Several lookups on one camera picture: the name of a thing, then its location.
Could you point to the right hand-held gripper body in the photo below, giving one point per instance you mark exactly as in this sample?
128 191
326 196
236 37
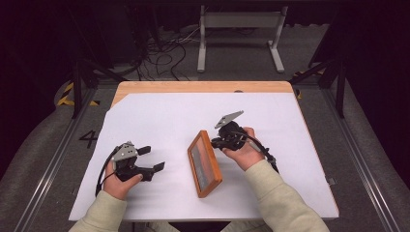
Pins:
232 137

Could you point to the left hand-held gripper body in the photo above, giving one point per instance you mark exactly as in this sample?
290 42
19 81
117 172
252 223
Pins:
125 153

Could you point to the wooden picture frame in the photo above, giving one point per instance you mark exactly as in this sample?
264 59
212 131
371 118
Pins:
204 164

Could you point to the person's right hand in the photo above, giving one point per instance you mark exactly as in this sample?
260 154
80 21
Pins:
248 156

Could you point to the person's left hand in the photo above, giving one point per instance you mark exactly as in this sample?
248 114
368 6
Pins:
116 187

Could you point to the white table cover sheet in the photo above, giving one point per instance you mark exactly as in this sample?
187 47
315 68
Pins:
167 122

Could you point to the wooden table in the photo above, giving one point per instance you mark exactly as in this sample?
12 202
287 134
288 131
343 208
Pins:
199 87

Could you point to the yellow black floor tape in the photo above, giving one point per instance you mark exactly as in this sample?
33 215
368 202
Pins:
299 94
66 95

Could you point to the black metal stand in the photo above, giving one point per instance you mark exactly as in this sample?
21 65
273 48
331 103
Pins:
340 90
77 87

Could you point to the white metal stand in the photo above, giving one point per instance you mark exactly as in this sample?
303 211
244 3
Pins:
240 20

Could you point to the aluminium floor rail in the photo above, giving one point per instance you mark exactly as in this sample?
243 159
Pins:
364 167
48 174

